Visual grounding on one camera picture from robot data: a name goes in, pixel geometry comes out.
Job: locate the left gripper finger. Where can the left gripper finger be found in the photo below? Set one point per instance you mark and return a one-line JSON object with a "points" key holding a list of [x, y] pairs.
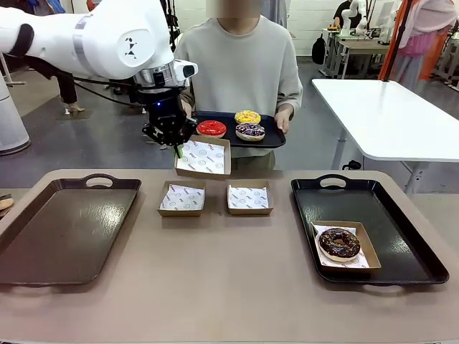
{"points": [[157, 134], [187, 130]]}

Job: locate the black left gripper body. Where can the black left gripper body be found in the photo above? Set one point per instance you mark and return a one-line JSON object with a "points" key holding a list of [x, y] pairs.
{"points": [[166, 104]]}

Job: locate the red glazed donut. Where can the red glazed donut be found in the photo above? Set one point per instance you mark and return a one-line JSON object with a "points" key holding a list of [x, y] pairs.
{"points": [[211, 129]]}

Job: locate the cardboard box with printed paper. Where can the cardboard box with printed paper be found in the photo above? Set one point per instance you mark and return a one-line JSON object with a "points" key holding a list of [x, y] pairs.
{"points": [[204, 157], [369, 247], [250, 198], [181, 199]]}

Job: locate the yellow glazed donut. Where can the yellow glazed donut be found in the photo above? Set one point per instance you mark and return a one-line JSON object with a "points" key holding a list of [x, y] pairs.
{"points": [[247, 117]]}

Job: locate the purple sprinkled donut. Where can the purple sprinkled donut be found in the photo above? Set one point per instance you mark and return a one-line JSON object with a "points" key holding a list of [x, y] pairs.
{"points": [[250, 132]]}

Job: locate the black serving tray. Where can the black serving tray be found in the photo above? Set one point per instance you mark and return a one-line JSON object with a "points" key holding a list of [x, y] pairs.
{"points": [[272, 139]]}

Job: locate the chocolate glazed donut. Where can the chocolate glazed donut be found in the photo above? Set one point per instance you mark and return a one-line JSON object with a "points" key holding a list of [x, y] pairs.
{"points": [[339, 243]]}

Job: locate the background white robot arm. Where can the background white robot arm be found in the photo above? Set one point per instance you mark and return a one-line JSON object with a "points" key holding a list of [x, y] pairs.
{"points": [[353, 14]]}

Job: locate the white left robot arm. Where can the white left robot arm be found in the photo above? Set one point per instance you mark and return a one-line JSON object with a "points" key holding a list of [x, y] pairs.
{"points": [[107, 36]]}

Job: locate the person's left forearm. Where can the person's left forearm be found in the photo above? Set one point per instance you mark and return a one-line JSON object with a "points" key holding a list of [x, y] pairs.
{"points": [[290, 93]]}

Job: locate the brown plastic tray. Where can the brown plastic tray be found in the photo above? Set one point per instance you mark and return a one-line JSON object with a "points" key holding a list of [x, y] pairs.
{"points": [[71, 233]]}

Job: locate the person's right hand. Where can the person's right hand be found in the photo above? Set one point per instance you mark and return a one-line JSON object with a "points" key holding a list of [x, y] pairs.
{"points": [[189, 110]]}

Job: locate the person's left hand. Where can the person's left hand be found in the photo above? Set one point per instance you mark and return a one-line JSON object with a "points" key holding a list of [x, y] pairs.
{"points": [[282, 120]]}

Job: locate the person in beige sweater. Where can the person in beige sweater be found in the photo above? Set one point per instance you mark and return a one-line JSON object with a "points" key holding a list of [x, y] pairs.
{"points": [[236, 64]]}

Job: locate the mannequin with blue top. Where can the mannequin with blue top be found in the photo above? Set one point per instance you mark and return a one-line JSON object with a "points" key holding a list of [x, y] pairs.
{"points": [[68, 89]]}

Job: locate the mannequin with grey cardigan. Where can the mannequin with grey cardigan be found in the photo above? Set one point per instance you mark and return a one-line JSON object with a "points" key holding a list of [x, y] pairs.
{"points": [[276, 12]]}

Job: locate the white cylindrical air purifier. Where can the white cylindrical air purifier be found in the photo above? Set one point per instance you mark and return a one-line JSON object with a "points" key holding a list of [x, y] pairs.
{"points": [[10, 118]]}

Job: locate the black backpack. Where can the black backpack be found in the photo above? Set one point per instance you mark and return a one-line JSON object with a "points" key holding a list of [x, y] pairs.
{"points": [[318, 50]]}

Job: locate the brown beige round object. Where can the brown beige round object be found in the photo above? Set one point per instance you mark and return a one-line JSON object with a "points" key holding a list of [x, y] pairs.
{"points": [[5, 203]]}

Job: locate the grey background workbench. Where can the grey background workbench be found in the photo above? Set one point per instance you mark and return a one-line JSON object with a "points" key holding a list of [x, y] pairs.
{"points": [[358, 44]]}

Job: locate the white side table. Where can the white side table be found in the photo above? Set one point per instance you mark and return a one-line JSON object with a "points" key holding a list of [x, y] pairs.
{"points": [[394, 118]]}

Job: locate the black stand pole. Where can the black stand pole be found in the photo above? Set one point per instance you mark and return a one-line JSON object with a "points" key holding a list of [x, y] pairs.
{"points": [[396, 39]]}

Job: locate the pink and orange garment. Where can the pink and orange garment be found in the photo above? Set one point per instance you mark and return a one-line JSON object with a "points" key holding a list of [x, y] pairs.
{"points": [[426, 32]]}

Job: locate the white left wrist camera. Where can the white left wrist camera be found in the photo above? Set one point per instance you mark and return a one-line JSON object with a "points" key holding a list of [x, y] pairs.
{"points": [[186, 70]]}

